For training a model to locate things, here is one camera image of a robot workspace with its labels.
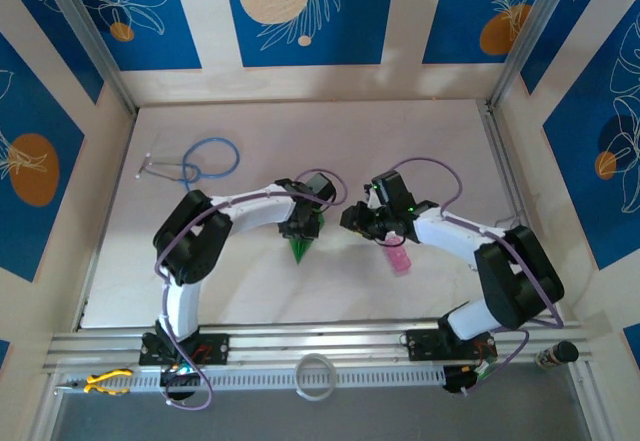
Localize dark capped bottle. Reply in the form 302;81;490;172
534;340;580;370

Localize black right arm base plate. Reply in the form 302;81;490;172
405;328;497;362

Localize grey slotted cable duct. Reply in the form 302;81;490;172
54;364;447;396

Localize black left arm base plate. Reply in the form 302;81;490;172
138;333;231;366

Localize blue stethoscope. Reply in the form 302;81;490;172
133;136;242;200

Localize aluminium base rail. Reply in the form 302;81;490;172
42;318;596;375

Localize yellow handled pliers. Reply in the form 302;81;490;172
54;368;135;397

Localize white tape roll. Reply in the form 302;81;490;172
293;353;334;402

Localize aluminium table side rail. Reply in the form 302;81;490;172
72;110;139;332
477;99;564;320

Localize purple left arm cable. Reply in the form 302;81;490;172
153;168;349;411

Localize aluminium frame post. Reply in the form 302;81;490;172
489;0;574;108
37;0;137;115

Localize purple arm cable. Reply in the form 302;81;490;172
153;168;349;411
383;156;565;397

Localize green paper sheet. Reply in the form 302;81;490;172
288;208;327;266

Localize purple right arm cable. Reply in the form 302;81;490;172
383;156;565;397

